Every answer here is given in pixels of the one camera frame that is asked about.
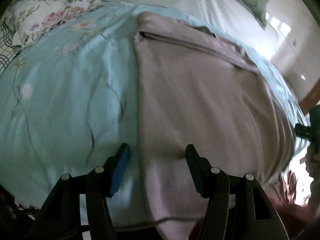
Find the light blue floral bedsheet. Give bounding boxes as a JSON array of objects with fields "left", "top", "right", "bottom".
[{"left": 1, "top": 2, "right": 306, "bottom": 226}]

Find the plaid checked cloth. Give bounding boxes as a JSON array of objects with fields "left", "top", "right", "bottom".
[{"left": 0, "top": 0, "right": 83, "bottom": 74}]

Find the person's right hand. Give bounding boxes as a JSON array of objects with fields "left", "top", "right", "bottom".
[{"left": 305, "top": 144, "right": 319, "bottom": 206}]

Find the white floral pillow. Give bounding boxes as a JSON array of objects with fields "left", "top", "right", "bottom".
[{"left": 4, "top": 0, "right": 102, "bottom": 47}]

